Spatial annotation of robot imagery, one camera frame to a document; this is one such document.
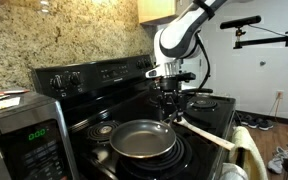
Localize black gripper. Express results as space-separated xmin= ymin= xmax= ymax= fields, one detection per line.
xmin=157 ymin=73 xmax=196 ymax=115

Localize wooden slotted spatula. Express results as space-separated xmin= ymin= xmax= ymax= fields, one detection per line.
xmin=174 ymin=117 xmax=235 ymax=151

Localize grey non-stick frying pan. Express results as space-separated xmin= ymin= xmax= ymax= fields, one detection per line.
xmin=110 ymin=115 xmax=176 ymax=159

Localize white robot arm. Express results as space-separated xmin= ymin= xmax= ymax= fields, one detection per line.
xmin=145 ymin=0 xmax=227 ymax=112

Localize black electric stove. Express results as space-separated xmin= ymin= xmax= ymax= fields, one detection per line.
xmin=32 ymin=55 xmax=228 ymax=180

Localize wooden upper cabinet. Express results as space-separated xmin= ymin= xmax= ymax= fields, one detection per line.
xmin=137 ymin=0 xmax=190 ymax=26

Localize grey-blue hanging towel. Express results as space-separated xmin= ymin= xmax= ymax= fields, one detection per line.
xmin=219 ymin=163 xmax=248 ymax=180

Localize dark sneakers on floor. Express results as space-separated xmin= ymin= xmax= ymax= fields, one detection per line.
xmin=241 ymin=115 xmax=273 ymax=131

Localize cream hanging towel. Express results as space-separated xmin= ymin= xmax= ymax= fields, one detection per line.
xmin=229 ymin=126 xmax=268 ymax=180

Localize white sneaker on floor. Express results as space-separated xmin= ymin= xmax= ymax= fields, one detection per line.
xmin=267 ymin=146 xmax=288 ymax=174

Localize black microwave oven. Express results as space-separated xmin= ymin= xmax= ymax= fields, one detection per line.
xmin=0 ymin=92 xmax=79 ymax=180

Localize papers on microwave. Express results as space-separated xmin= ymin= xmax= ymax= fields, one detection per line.
xmin=0 ymin=89 xmax=28 ymax=110

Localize black camera on boom arm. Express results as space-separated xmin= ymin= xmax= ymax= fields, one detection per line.
xmin=219 ymin=14 xmax=288 ymax=50

